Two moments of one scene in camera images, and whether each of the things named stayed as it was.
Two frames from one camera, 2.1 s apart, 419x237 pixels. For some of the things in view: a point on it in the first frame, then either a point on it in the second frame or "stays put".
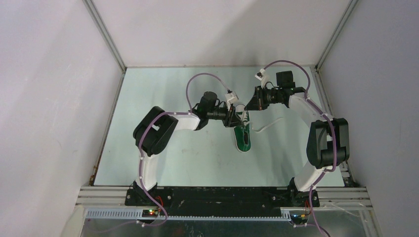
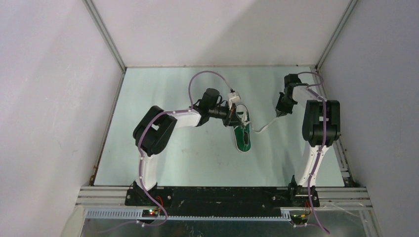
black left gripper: (232, 119) stays put
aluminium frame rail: (102, 196) stays put
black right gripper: (257, 102) to (280, 110)
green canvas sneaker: (242, 134) stays put
